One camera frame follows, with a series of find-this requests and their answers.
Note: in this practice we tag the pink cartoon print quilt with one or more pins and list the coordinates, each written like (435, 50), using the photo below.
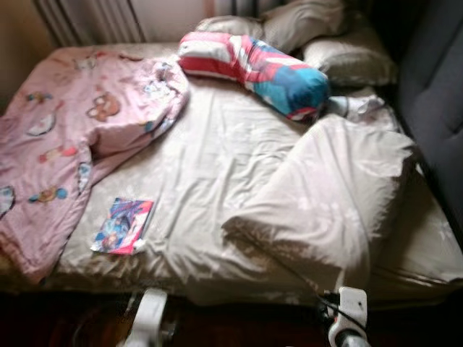
(58, 130)

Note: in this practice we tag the dark grey upholstered chair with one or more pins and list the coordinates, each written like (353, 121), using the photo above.
(434, 87)

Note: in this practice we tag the white crumpled cloth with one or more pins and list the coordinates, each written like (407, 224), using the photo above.
(362, 107)

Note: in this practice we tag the beige floral pillow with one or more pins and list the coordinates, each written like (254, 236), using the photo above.
(228, 25)
(304, 22)
(351, 61)

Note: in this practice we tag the red white blue striped pillow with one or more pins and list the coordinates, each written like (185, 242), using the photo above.
(253, 69)

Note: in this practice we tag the beige floral bed sheet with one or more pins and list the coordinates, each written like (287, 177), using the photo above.
(217, 159)

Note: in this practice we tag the colourful anime cover book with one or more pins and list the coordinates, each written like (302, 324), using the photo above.
(123, 224)

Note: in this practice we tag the striped curtain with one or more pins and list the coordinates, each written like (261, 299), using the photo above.
(87, 18)

